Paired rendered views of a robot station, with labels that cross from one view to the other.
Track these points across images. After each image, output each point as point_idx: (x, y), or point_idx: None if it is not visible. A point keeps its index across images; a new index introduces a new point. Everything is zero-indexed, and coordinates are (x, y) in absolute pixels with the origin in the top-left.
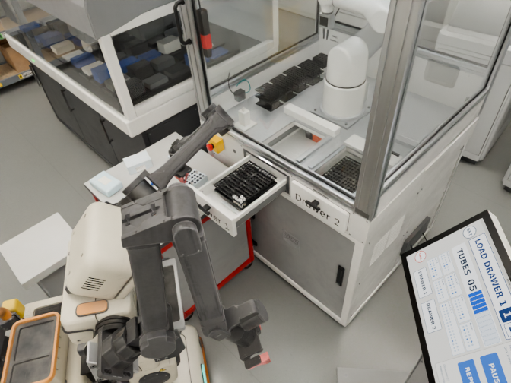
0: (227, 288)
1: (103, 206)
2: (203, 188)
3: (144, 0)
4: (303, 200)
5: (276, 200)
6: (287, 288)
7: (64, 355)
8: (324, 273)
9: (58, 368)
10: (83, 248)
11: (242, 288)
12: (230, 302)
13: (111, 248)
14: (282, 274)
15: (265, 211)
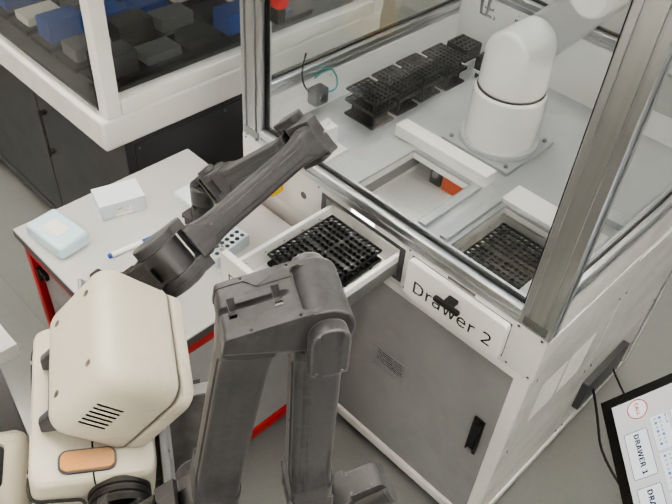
0: (256, 445)
1: (119, 278)
2: (248, 259)
3: None
4: (428, 295)
5: (371, 292)
6: (367, 452)
7: None
8: (444, 428)
9: None
10: (89, 352)
11: (283, 447)
12: (260, 472)
13: (139, 355)
14: (360, 427)
15: None
